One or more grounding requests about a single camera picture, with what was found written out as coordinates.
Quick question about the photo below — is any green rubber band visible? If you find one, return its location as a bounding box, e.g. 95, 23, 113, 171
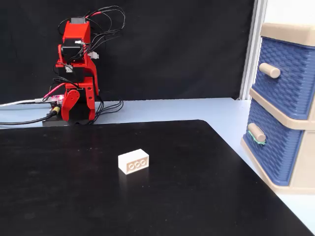
247, 129, 267, 146

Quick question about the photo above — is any blue drawer with banded handle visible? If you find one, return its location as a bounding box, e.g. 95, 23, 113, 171
242, 99, 304, 186

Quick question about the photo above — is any black arm wire bundle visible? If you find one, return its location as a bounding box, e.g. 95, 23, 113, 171
58, 5, 126, 62

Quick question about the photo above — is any white toy brick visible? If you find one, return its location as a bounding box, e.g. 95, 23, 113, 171
118, 148, 150, 176

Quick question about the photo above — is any blue drawer with plain handle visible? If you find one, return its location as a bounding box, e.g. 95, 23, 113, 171
251, 36, 315, 120

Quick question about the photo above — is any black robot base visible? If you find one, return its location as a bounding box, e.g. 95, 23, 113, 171
42, 100, 96, 127

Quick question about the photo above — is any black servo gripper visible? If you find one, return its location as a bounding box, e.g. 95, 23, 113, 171
54, 55, 99, 124

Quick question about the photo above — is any beige drawer cabinet frame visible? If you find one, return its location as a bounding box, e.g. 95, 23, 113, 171
240, 22, 315, 196

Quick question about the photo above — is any black backdrop cloth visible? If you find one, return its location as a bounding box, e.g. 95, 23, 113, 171
0, 0, 257, 105

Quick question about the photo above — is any black power cable yellow plug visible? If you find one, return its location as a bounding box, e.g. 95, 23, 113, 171
0, 106, 62, 126

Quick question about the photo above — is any black base wire bundle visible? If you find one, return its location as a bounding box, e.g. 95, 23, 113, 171
87, 94, 124, 125

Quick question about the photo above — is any black table mat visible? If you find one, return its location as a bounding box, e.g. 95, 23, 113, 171
0, 119, 315, 236

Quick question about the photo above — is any white USB cable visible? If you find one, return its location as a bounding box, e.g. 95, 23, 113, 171
0, 97, 54, 108

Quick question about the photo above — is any pink controller board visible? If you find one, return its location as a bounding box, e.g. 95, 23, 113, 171
43, 94, 66, 105

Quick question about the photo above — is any red wire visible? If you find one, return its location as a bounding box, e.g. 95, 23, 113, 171
43, 83, 67, 102

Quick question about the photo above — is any white aluminium post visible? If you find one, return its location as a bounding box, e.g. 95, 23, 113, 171
239, 0, 268, 101

